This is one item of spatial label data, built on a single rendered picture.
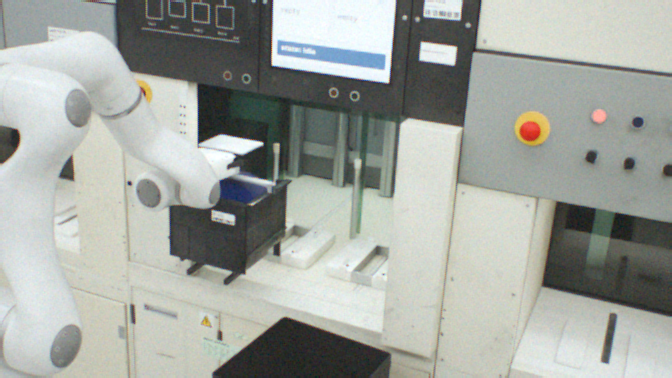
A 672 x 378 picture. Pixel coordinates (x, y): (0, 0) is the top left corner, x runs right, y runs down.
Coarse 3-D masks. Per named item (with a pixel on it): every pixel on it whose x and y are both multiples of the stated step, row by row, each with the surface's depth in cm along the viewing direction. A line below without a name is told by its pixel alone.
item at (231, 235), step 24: (216, 144) 178; (240, 144) 179; (264, 192) 178; (192, 216) 178; (216, 216) 175; (240, 216) 172; (264, 216) 180; (192, 240) 180; (216, 240) 177; (240, 240) 174; (264, 240) 182; (216, 264) 179; (240, 264) 176
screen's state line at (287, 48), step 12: (288, 48) 167; (300, 48) 166; (312, 48) 165; (324, 48) 164; (336, 48) 162; (324, 60) 164; (336, 60) 163; (348, 60) 162; (360, 60) 161; (372, 60) 160; (384, 60) 159
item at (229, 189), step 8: (224, 184) 184; (232, 184) 183; (240, 184) 182; (224, 192) 184; (232, 192) 183; (240, 192) 182; (248, 192) 182; (232, 200) 184; (240, 200) 183; (248, 200) 182
